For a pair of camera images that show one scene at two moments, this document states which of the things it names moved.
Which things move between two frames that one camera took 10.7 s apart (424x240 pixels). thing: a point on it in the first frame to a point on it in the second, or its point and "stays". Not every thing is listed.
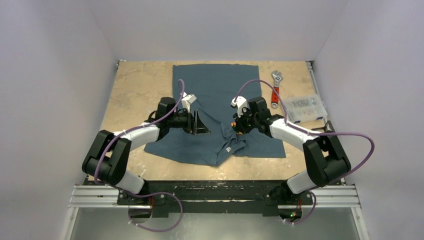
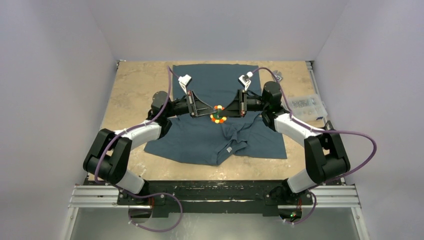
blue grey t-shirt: x=215 y=85 stays
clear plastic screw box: x=305 y=108 stays
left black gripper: x=194 y=125 to x=198 y=108
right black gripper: x=241 y=122 to x=244 y=101
